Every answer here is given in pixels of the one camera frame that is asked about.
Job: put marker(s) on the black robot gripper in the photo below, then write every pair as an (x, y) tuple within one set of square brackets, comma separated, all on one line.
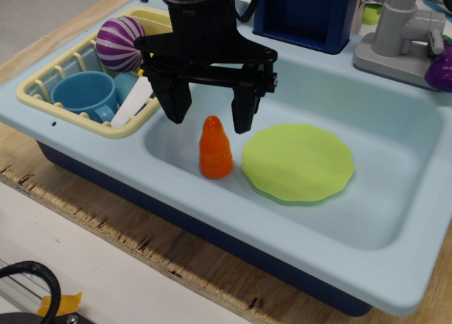
[(171, 63)]

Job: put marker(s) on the orange toy carrot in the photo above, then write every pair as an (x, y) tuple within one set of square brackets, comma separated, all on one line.
[(215, 156)]

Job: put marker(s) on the lime green plastic plate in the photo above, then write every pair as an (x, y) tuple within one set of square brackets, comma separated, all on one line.
[(297, 162)]

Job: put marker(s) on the small blue plastic bowl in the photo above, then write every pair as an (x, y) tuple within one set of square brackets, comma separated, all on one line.
[(124, 83)]

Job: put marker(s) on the purple white striped ball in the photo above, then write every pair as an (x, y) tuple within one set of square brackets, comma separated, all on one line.
[(115, 44)]

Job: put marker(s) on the blue plastic cup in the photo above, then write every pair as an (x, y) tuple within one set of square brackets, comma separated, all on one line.
[(92, 92)]

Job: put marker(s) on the cream yellow dish rack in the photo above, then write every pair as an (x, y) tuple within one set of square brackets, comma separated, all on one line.
[(82, 56)]

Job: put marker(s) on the dark blue plastic box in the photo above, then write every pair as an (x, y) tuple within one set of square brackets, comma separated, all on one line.
[(321, 25)]

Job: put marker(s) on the light blue toy sink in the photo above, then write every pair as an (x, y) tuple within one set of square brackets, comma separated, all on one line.
[(374, 245)]

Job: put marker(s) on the green plastic cup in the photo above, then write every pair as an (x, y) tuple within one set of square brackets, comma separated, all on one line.
[(371, 14)]

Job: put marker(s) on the wooden board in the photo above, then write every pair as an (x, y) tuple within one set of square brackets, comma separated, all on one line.
[(131, 266)]

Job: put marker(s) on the grey toy faucet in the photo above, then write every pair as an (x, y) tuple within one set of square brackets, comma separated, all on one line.
[(399, 48)]

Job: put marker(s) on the purple toy eggplant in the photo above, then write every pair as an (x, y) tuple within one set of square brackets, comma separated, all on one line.
[(438, 75)]

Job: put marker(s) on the yellow tape piece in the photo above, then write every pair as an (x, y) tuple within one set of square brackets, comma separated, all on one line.
[(68, 304)]

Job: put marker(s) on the yellow handled white toy knife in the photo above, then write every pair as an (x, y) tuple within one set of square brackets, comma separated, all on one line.
[(134, 102)]

